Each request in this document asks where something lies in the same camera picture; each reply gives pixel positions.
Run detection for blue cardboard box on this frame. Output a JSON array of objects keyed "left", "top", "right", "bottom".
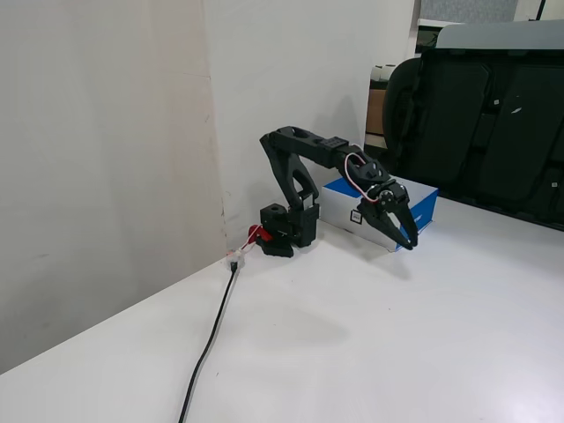
[{"left": 321, "top": 175, "right": 441, "bottom": 254}]

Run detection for brown cardboard box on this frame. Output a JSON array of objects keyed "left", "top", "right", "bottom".
[{"left": 365, "top": 80, "right": 391, "bottom": 138}]

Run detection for white and red servo wire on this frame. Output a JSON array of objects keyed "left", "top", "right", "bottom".
[{"left": 343, "top": 152, "right": 381, "bottom": 204}]

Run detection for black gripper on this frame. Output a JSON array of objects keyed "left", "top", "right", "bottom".
[{"left": 358, "top": 177, "right": 419, "bottom": 251}]

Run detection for light gray curved panel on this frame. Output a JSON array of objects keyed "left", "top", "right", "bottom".
[{"left": 434, "top": 21, "right": 564, "bottom": 56}]

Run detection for white small containers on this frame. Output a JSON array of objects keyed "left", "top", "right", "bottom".
[{"left": 369, "top": 64, "right": 395, "bottom": 83}]

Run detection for black office chair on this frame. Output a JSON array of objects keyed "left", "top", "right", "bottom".
[{"left": 382, "top": 41, "right": 564, "bottom": 233}]

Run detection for white cable connector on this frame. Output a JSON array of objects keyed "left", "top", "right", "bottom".
[{"left": 223, "top": 248, "right": 247, "bottom": 271}]

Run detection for black power cable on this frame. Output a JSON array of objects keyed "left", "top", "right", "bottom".
[{"left": 177, "top": 263, "right": 240, "bottom": 423}]

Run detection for red and white power wires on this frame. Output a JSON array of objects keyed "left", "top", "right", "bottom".
[{"left": 228, "top": 232, "right": 261, "bottom": 261}]

